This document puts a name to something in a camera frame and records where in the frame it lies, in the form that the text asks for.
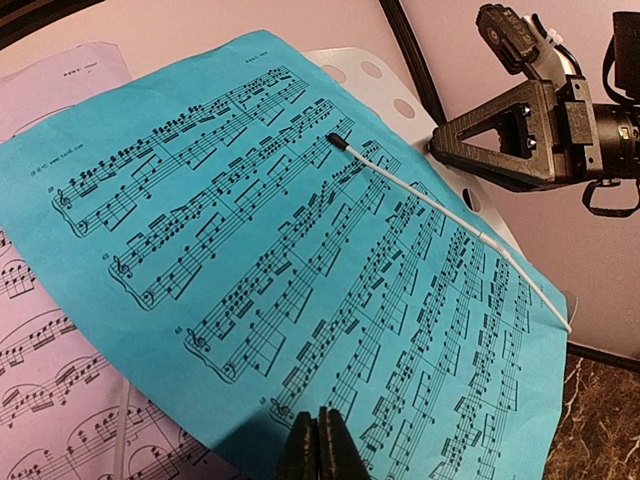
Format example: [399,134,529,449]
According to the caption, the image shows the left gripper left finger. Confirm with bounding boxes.
[274,412,319,480]

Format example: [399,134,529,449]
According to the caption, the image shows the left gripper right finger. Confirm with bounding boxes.
[318,407,370,480]

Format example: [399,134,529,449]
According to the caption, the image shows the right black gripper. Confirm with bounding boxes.
[430,11,639,191]

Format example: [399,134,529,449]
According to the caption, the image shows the light blue music stand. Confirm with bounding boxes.
[112,47,579,480]

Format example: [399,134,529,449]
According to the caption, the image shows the blue sheet music page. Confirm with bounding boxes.
[1,31,566,479]

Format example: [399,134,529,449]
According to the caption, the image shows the purple sheet music page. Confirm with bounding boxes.
[1,42,238,479]

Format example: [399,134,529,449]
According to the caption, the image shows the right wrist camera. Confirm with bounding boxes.
[476,4,571,86]

